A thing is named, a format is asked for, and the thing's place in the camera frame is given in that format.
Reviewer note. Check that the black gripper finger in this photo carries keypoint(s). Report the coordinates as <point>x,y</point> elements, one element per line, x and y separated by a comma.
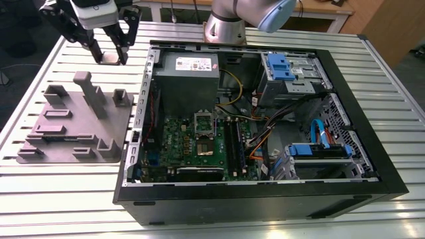
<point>131,35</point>
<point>69,31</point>

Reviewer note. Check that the silver CPU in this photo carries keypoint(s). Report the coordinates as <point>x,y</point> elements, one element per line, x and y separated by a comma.
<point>111,57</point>

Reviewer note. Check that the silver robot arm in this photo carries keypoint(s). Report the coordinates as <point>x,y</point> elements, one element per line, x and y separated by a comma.
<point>226,30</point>

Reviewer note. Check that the grey power supply unit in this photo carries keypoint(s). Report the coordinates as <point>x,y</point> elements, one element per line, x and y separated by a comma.
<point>186,89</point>

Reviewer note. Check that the grey parts rack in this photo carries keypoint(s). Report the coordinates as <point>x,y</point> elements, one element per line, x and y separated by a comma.
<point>86,127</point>

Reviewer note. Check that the blue plastic drive latch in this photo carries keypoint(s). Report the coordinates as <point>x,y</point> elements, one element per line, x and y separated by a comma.
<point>281,67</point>

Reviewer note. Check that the black RAM slot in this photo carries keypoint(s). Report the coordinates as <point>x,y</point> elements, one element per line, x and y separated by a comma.
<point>230,149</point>

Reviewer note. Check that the metal optical drive cage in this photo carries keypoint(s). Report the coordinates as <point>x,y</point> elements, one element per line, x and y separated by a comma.
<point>299,89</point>

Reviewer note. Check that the green motherboard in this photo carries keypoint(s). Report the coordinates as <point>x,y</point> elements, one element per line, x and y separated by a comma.
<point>219,159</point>

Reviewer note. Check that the NVIDIA graphics card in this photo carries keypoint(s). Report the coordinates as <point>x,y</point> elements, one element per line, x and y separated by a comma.
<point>199,174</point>

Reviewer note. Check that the blue RAM slot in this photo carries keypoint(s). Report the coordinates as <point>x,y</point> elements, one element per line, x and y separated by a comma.
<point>245,159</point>

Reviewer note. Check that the wooden desk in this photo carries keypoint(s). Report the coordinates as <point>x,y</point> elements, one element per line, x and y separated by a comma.
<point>332,9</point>

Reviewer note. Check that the hard disk in blue carrier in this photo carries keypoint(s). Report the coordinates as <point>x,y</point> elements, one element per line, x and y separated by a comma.
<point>304,150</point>

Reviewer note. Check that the metal disk bay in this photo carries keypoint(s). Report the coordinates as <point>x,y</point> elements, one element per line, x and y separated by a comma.
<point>322,161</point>

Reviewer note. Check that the wooden cabinet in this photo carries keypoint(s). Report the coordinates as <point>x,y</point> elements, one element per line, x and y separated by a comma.
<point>392,30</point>

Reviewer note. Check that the black PC case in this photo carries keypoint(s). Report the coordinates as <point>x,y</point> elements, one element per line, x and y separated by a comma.
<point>266,206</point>

